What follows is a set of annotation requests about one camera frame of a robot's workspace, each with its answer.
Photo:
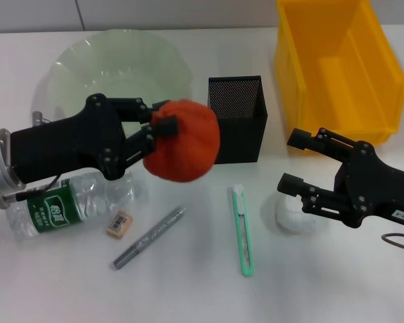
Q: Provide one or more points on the beige eraser with barcode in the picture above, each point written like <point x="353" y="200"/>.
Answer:
<point x="118" y="224"/>

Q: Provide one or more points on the black mesh pen holder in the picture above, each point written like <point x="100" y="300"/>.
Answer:
<point x="242" y="141"/>

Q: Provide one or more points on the clear water bottle green label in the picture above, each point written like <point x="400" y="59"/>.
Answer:
<point x="54" y="208"/>

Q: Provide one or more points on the silver glitter pen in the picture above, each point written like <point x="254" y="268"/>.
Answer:
<point x="151" y="235"/>

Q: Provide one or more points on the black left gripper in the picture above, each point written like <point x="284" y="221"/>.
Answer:
<point x="70" y="141"/>

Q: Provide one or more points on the yellow plastic bin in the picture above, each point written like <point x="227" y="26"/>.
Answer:
<point x="357" y="84"/>

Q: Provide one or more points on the green utility knife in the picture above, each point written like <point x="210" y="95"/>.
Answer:
<point x="244" y="235"/>

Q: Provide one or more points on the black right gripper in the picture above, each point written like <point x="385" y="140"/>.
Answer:
<point x="384" y="188"/>

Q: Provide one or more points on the white paper ball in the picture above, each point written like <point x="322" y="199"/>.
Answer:
<point x="293" y="220"/>

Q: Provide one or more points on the green glass fruit plate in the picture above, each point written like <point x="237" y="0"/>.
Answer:
<point x="121" y="67"/>

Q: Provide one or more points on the red-orange plush orange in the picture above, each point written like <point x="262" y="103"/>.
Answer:
<point x="188" y="148"/>

